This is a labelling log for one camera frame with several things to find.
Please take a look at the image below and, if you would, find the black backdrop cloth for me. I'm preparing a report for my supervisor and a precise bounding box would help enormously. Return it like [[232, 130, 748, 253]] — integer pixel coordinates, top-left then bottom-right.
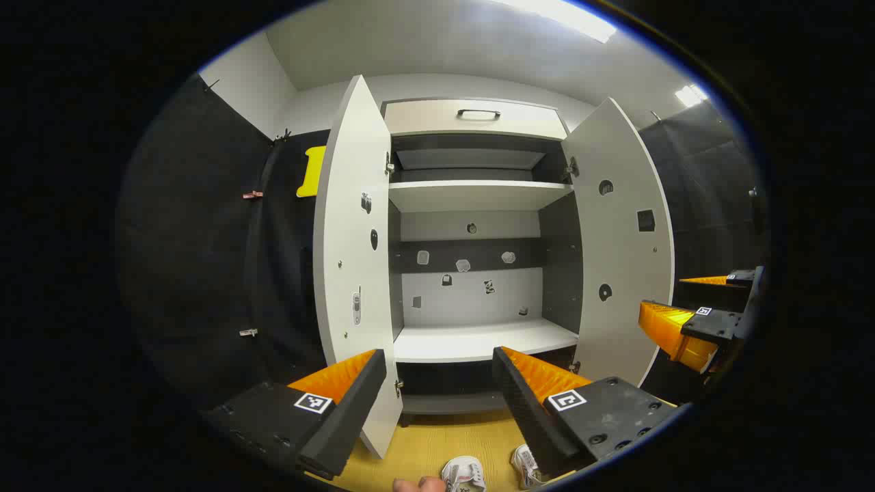
[[639, 102, 771, 404], [116, 72, 330, 411]]

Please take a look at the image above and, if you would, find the white grey shoe cabinet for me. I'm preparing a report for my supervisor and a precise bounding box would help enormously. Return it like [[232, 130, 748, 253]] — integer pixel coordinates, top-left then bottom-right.
[[381, 98, 583, 419]]

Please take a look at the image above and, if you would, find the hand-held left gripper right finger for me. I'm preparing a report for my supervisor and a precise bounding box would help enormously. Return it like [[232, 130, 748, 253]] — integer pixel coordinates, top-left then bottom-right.
[[492, 346, 686, 478]]

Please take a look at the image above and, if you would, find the white shoe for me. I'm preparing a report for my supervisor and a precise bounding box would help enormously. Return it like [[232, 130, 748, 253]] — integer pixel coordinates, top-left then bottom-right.
[[511, 444, 548, 491], [441, 456, 487, 492]]

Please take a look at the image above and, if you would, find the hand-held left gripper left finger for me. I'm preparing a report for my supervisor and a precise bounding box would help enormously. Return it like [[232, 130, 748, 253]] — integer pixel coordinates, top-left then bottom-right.
[[204, 348, 387, 481]]

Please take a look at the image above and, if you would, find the white cabinet door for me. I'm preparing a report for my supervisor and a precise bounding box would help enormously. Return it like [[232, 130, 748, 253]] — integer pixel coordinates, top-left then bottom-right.
[[313, 75, 404, 460], [562, 97, 676, 387]]

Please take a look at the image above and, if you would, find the small ceiling light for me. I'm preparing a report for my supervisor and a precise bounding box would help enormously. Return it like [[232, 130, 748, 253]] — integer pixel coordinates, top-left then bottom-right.
[[675, 83, 709, 109]]

